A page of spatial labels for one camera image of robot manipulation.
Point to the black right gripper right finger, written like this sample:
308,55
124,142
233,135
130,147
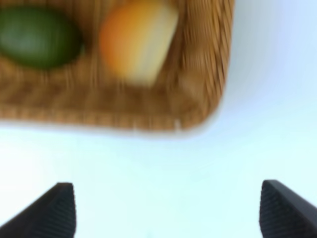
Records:
285,214

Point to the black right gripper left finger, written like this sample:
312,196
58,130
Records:
53,215

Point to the green lime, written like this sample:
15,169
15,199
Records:
39,37

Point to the orange red peach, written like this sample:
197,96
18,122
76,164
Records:
135,38

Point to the orange wicker basket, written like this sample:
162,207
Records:
187,91

